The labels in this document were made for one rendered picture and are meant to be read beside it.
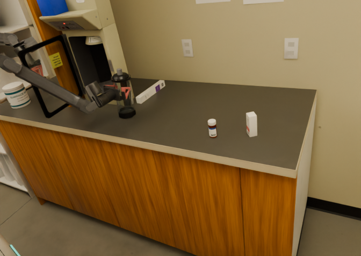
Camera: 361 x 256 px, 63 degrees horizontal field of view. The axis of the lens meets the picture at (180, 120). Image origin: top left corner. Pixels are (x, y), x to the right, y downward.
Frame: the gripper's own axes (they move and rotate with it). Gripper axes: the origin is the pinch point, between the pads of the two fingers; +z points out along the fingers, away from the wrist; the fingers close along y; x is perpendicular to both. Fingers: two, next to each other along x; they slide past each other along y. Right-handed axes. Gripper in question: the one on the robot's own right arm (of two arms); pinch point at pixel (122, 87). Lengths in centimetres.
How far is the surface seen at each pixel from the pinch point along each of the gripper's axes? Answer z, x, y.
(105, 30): 7.8, -28.7, 11.1
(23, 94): -6, 12, 84
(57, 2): -2, -45, 31
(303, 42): 52, -15, -84
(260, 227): -15, 56, -82
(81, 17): -5.2, -38.1, 12.3
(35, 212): -22, 116, 103
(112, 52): 8.9, -16.6, 10.7
